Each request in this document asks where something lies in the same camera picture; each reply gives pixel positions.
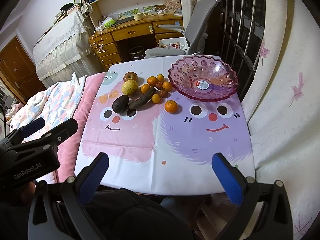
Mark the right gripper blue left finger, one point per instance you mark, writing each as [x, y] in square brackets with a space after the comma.
[91, 176]

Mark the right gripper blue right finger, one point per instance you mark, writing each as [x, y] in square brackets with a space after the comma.
[229, 177]

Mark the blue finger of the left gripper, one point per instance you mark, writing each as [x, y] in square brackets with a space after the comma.
[32, 127]
[60, 133]

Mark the dark avocado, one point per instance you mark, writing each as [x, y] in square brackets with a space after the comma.
[120, 104]

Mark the overripe dark banana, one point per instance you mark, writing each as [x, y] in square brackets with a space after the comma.
[145, 98]

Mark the yellow pear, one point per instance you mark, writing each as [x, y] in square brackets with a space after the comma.
[130, 87]

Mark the large orange tangerine front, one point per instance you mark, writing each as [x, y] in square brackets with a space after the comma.
[171, 106]

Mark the red apple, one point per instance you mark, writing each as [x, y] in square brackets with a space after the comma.
[130, 76]

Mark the pink floral bed quilt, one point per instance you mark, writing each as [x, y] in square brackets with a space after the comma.
[61, 101]

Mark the brown wooden door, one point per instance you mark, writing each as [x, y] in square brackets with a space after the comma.
[18, 72]

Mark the cartoon printed tablecloth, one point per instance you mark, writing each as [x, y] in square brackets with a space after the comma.
[156, 152]

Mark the white butterfly curtain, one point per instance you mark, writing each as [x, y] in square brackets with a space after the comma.
[282, 108]

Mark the white lace covered cabinet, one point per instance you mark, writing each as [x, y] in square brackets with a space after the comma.
[65, 50]

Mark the brown passion fruit lower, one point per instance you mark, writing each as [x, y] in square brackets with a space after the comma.
[163, 94]

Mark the pink glass fruit bowl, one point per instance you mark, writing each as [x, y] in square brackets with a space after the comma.
[203, 78]

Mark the wooden desk with drawers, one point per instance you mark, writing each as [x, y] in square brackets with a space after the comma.
[112, 46]

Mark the small yellow tangerine top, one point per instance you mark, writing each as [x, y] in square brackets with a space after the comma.
[160, 78]

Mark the black waste bin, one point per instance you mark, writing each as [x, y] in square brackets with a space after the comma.
[137, 53]

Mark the green tissue pack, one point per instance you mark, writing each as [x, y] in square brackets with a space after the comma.
[109, 21]

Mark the white storage box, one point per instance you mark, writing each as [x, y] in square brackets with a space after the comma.
[179, 43]

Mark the metal window grille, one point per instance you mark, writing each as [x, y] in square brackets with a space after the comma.
[240, 31]

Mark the grey office chair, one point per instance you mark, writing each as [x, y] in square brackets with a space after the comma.
[195, 33]

